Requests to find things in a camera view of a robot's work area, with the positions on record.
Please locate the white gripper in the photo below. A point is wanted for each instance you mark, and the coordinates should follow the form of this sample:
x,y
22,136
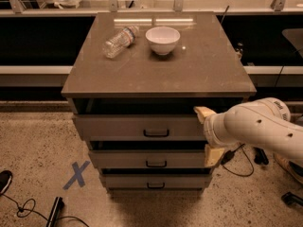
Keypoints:
x,y
210,130

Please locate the grey top drawer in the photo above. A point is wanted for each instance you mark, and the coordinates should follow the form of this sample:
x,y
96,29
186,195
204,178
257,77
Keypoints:
x,y
139,127

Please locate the grey drawer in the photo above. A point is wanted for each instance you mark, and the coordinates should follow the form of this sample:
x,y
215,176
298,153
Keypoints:
x,y
147,158
139,127
155,181

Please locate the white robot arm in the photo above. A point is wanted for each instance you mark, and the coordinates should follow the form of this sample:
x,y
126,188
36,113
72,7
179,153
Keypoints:
x,y
264,123

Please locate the grey middle drawer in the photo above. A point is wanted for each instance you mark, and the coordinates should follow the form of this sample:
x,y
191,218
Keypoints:
x,y
147,158

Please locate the grey bottom drawer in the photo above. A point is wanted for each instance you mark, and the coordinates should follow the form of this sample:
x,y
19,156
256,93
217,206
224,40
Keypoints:
x,y
155,181

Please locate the grey drawer cabinet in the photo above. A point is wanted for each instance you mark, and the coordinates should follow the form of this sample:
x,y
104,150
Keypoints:
x,y
202,70

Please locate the black tripod leg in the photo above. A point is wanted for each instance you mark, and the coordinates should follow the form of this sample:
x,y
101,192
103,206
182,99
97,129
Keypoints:
x,y
260,157

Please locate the tan shoe at right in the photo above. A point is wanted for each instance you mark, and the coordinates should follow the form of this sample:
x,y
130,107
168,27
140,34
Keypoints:
x,y
291,168

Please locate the white ceramic bowl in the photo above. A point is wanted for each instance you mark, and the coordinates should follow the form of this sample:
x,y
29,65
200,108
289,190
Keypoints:
x,y
162,39

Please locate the clear plastic water bottle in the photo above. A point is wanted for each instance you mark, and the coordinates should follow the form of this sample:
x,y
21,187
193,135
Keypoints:
x,y
123,39

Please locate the blue tape cross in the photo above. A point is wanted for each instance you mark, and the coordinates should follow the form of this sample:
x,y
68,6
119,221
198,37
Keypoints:
x,y
77,176

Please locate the black bar on floor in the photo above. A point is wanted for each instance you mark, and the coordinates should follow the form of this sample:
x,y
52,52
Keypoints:
x,y
55,212

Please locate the black shoe at left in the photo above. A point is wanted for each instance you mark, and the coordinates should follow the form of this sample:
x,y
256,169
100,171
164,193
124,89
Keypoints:
x,y
5,181

